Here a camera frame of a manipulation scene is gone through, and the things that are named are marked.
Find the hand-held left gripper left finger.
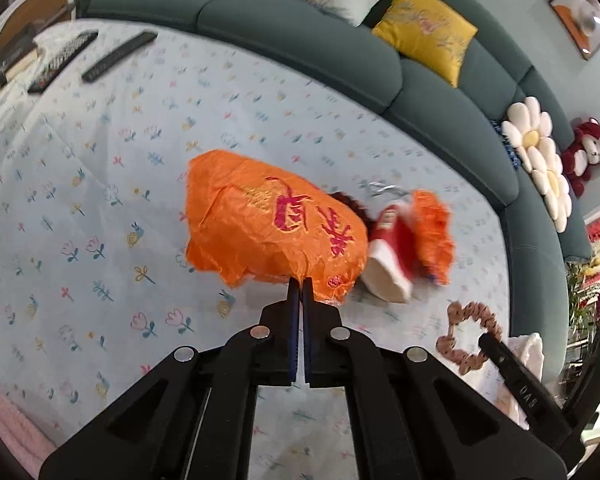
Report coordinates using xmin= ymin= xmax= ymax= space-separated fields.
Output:
xmin=39 ymin=277 xmax=301 ymax=480

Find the teal curved sofa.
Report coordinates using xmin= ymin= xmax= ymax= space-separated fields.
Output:
xmin=75 ymin=0 xmax=593 ymax=266

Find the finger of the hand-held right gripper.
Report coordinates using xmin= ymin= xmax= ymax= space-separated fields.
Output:
xmin=479 ymin=332 xmax=573 ymax=453
xmin=562 ymin=311 xmax=600 ymax=436

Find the white daisy cushion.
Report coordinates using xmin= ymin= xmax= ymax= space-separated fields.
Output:
xmin=527 ymin=137 xmax=573 ymax=233
xmin=501 ymin=96 xmax=553 ymax=173

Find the waste bin with white bag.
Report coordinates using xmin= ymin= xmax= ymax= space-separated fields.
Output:
xmin=495 ymin=332 xmax=546 ymax=428

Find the floral light blue tablecloth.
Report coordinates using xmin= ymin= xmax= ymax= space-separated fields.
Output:
xmin=0 ymin=19 xmax=531 ymax=480

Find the pink fleece blanket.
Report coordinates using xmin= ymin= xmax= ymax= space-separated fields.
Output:
xmin=0 ymin=380 xmax=56 ymax=480

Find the red bear plush toy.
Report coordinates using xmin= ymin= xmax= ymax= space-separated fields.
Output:
xmin=560 ymin=117 xmax=600 ymax=198

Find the orange wrapper with red print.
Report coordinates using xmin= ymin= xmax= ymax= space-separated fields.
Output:
xmin=175 ymin=149 xmax=370 ymax=303

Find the green potted plant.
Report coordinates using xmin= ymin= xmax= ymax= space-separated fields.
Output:
xmin=565 ymin=260 xmax=600 ymax=351

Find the light brown hair scrunchie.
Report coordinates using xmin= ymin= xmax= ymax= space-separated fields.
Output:
xmin=435 ymin=301 xmax=503 ymax=375

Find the orange crumpled packet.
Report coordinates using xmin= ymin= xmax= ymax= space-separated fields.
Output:
xmin=409 ymin=190 xmax=456 ymax=286

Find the orange framed wall picture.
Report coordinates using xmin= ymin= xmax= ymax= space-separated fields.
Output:
xmin=549 ymin=0 xmax=600 ymax=61

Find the large yellow embroidered pillow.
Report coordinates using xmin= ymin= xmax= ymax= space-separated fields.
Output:
xmin=372 ymin=0 xmax=479 ymax=88

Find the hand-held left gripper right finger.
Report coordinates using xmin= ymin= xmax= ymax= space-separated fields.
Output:
xmin=302 ymin=277 xmax=568 ymax=480

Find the black remote control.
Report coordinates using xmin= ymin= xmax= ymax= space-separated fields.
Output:
xmin=81 ymin=31 xmax=158 ymax=83
xmin=28 ymin=31 xmax=99 ymax=94

